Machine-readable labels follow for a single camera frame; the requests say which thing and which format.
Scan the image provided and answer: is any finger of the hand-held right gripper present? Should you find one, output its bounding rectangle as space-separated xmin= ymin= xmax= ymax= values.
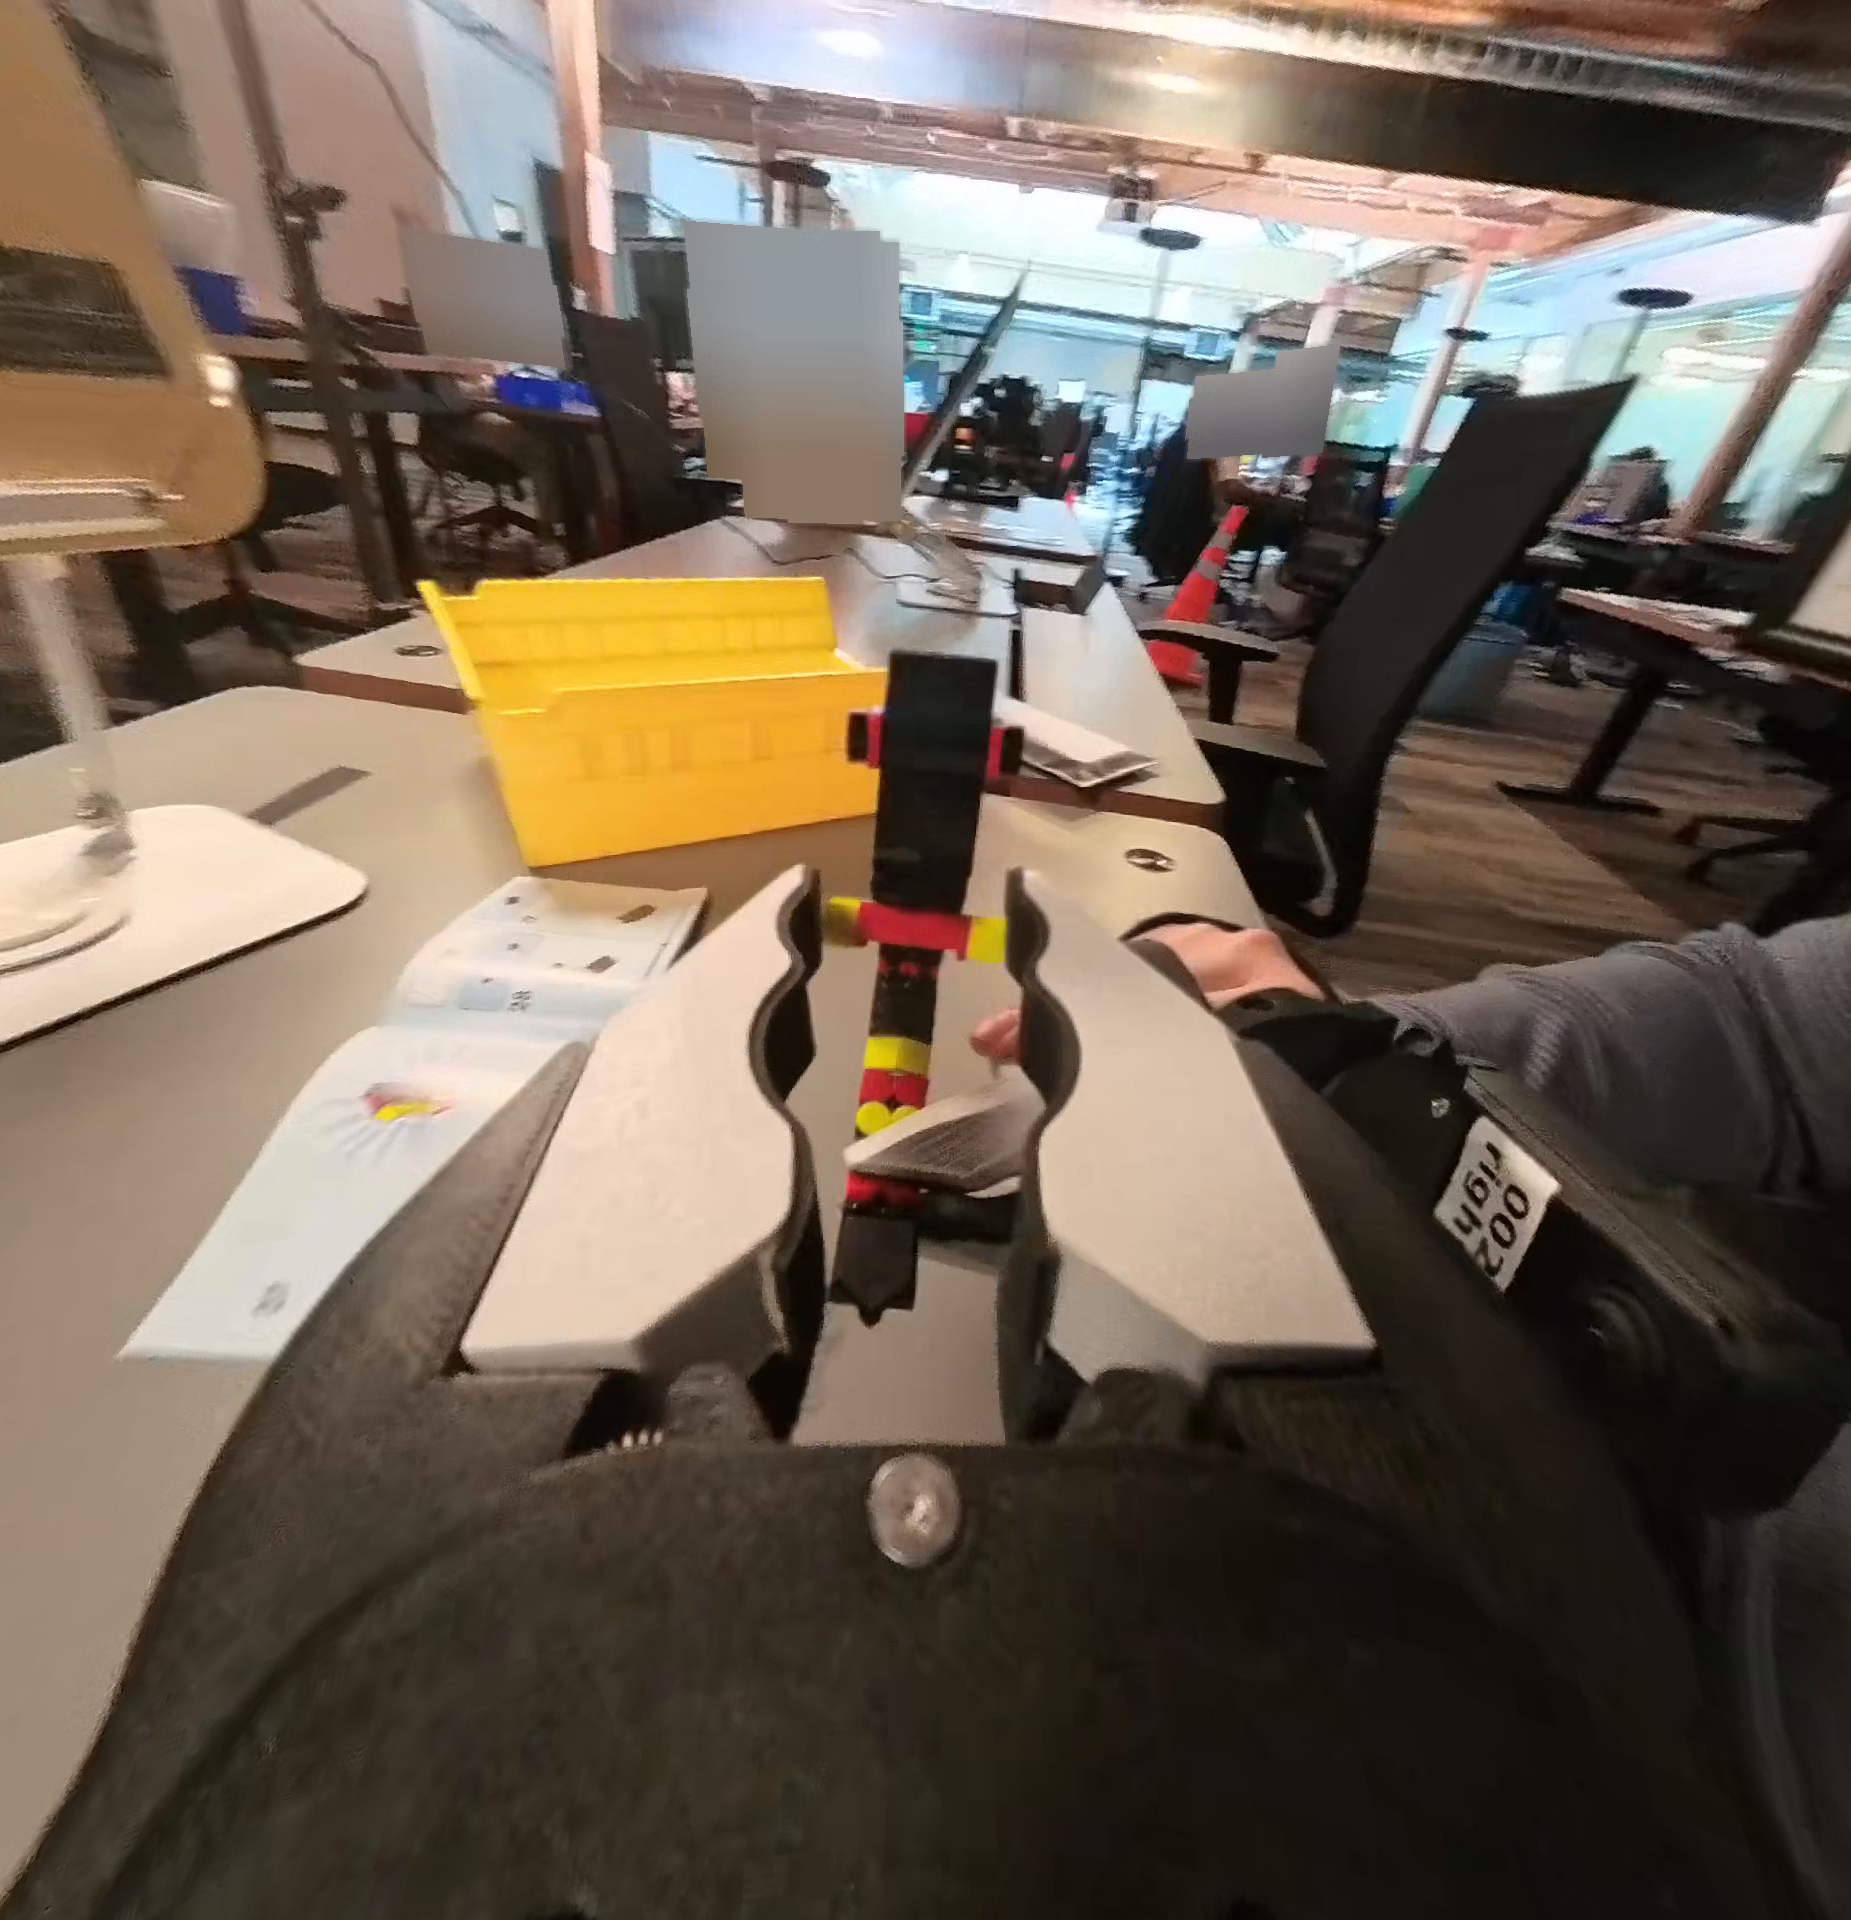
xmin=840 ymin=1084 xmax=1046 ymax=1201

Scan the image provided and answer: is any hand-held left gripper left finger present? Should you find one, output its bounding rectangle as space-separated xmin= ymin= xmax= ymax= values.
xmin=453 ymin=866 xmax=829 ymax=1434

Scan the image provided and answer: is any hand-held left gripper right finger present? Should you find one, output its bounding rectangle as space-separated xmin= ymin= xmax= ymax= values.
xmin=999 ymin=866 xmax=1379 ymax=1437

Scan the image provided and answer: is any yellow plastic bin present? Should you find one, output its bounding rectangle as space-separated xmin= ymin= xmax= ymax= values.
xmin=419 ymin=572 xmax=892 ymax=873

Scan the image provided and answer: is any person's right hand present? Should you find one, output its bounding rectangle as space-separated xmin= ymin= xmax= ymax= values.
xmin=970 ymin=918 xmax=1330 ymax=1063

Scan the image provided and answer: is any open instruction booklet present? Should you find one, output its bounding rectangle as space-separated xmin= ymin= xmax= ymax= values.
xmin=119 ymin=873 xmax=712 ymax=1364

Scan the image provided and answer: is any grey paper sheet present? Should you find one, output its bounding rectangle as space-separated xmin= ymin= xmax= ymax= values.
xmin=1015 ymin=707 xmax=1161 ymax=791

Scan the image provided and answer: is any brown adjoining desk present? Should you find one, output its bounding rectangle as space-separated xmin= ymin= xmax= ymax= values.
xmin=294 ymin=492 xmax=1229 ymax=830

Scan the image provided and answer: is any orange traffic cone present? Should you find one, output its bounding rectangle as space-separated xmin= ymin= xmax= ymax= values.
xmin=1156 ymin=503 xmax=1260 ymax=692

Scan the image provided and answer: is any black office chair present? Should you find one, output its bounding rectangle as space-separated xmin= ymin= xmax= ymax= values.
xmin=1140 ymin=375 xmax=1642 ymax=940

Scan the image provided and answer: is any background work desk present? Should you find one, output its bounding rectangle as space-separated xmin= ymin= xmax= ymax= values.
xmin=190 ymin=322 xmax=689 ymax=601

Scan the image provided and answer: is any black tripod pole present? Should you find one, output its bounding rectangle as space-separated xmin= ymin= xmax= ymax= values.
xmin=210 ymin=0 xmax=421 ymax=603

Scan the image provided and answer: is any wooden board stand white base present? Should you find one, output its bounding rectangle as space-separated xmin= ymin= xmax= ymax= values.
xmin=0 ymin=0 xmax=371 ymax=1068

